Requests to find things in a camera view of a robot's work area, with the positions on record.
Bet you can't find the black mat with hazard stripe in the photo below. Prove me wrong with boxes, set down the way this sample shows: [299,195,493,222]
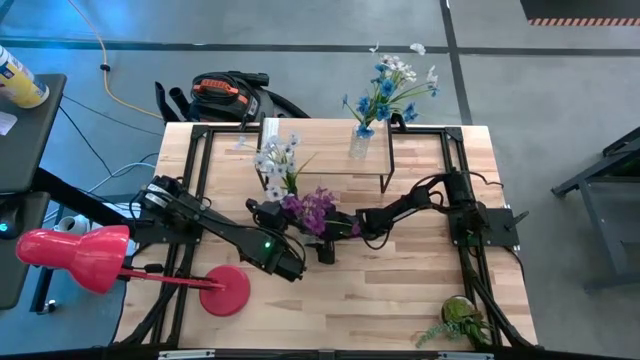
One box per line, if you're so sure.
[519,0,640,27]

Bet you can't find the black floor cable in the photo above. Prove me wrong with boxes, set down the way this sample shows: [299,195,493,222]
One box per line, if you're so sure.
[58,105,115,177]
[58,93,166,137]

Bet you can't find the succulent plant in black pot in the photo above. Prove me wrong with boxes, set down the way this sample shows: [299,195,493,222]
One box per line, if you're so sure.
[414,294,494,350]

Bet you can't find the grey metal stand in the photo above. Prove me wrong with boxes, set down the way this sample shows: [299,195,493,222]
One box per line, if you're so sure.
[549,127,640,294]

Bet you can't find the black vacuum with orange handle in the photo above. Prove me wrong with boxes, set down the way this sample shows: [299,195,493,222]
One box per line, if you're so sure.
[153,69,312,124]

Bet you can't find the purple artificial flower stem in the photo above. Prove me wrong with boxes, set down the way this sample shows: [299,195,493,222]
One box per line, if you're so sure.
[279,186,362,239]

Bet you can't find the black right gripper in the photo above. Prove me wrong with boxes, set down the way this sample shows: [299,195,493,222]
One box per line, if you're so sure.
[305,207,399,266]

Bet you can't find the white floor cable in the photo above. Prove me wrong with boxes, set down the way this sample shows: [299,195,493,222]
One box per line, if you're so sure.
[87,152,160,194]

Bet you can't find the yellow wipes canister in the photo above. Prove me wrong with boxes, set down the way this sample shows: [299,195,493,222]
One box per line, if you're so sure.
[0,44,51,110]

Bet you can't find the yellow extension cable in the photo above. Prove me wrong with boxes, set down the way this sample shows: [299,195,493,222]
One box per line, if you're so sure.
[66,0,165,121]

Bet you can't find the black equipment stand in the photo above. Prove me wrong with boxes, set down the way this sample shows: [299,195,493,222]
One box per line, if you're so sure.
[0,192,54,314]

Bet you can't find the black cable bundle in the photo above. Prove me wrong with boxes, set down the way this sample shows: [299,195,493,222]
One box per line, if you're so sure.
[117,244,201,347]
[457,247,536,349]

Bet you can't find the diamond-cut clear glass vase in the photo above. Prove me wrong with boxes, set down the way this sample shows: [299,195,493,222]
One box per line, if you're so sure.
[348,123,372,161]

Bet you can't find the white paper sheet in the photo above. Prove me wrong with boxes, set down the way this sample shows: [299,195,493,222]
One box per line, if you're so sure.
[0,110,19,137]

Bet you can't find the black table frame rails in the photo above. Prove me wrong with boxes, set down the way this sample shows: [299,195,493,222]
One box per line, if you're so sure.
[113,123,539,349]

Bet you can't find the black side table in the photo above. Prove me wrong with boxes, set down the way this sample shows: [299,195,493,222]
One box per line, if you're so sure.
[0,73,68,195]

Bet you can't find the black clamp lever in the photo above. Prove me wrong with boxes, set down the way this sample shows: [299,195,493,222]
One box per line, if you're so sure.
[504,209,530,232]

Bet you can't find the green leaf stem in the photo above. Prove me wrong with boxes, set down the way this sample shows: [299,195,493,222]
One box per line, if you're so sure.
[233,130,317,203]

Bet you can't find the silver metal bracket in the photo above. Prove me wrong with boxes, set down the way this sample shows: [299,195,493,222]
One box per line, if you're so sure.
[437,351,494,360]
[157,349,216,360]

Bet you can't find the black diagonal frame strut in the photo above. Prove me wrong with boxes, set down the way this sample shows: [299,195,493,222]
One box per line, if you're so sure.
[29,167,146,227]

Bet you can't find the wooden shelf with black frame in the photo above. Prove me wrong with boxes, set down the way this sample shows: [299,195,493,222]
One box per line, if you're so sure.
[254,117,396,195]

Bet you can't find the black device with indicator light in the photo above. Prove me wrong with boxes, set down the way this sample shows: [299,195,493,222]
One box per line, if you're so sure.
[0,202,26,241]

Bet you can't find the blue artificial flower stem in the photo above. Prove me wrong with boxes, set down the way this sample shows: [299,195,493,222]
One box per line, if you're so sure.
[341,63,441,140]

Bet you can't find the red desk lamp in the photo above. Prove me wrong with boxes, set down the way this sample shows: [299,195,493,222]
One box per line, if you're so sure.
[14,223,252,319]

